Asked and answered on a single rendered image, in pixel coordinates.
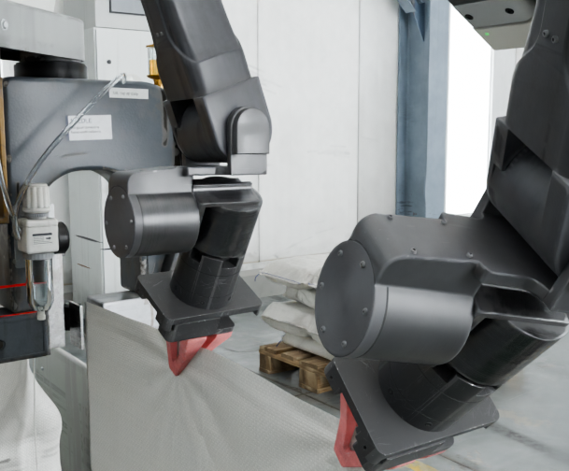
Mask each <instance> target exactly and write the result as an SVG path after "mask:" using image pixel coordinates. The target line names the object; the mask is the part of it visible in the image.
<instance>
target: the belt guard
mask: <svg viewBox="0 0 569 471"><path fill-rule="evenodd" d="M0 60H7V61H16V62H32V61H51V62H71V63H83V62H85V56H84V30H83V21H82V20H80V19H77V18H73V17H70V16H66V15H63V14H59V13H55V12H51V11H48V10H45V9H41V8H37V7H31V6H27V5H24V4H20V3H16V2H12V1H9V0H0Z"/></svg>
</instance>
